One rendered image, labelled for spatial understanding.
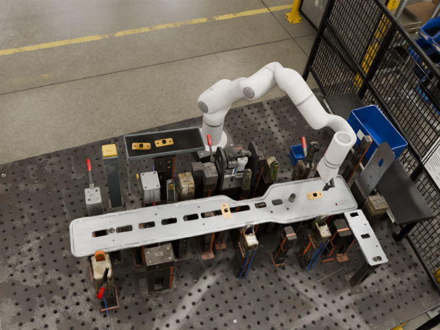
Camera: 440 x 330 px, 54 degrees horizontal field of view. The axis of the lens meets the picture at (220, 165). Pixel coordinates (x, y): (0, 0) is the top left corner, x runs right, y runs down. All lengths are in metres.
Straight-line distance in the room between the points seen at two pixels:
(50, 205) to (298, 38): 3.33
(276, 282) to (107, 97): 2.39
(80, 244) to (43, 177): 0.71
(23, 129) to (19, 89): 0.48
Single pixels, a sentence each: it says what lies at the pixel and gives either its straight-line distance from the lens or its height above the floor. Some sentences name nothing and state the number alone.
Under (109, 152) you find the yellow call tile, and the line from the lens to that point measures 2.07.
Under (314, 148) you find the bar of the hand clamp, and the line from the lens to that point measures 2.14.
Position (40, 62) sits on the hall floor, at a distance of 4.43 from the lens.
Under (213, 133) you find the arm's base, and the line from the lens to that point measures 2.47.
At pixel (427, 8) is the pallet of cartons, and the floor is 0.44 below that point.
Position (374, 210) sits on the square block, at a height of 1.04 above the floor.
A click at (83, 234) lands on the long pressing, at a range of 2.02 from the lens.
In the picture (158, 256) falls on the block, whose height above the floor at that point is 1.03.
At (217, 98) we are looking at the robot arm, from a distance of 2.21.
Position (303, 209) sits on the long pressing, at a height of 1.00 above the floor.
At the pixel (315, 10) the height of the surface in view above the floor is 0.31.
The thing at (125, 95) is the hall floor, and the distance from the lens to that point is 4.00.
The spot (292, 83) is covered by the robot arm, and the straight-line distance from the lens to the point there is 1.87.
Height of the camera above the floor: 2.75
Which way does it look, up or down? 52 degrees down
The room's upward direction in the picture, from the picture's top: 11 degrees clockwise
